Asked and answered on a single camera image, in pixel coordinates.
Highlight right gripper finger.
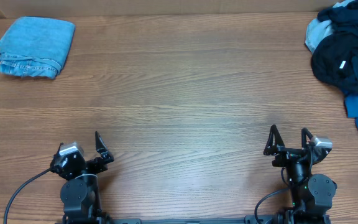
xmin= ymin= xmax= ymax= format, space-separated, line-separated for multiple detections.
xmin=301 ymin=128 xmax=313 ymax=148
xmin=263 ymin=124 xmax=285 ymax=156

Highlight black t-shirt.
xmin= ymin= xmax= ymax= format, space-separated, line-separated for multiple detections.
xmin=311 ymin=34 xmax=358 ymax=95

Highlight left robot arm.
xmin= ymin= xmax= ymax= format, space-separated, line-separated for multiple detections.
xmin=50 ymin=132 xmax=114 ymax=223

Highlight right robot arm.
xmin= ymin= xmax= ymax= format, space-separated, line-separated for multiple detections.
xmin=254 ymin=125 xmax=337 ymax=224

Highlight light blue denim jeans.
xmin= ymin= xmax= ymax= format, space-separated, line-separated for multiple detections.
xmin=305 ymin=0 xmax=354 ymax=54

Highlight folded blue jeans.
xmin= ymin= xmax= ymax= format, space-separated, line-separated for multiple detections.
xmin=0 ymin=17 xmax=75 ymax=80

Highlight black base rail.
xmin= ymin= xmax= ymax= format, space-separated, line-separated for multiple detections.
xmin=54 ymin=214 xmax=331 ymax=224

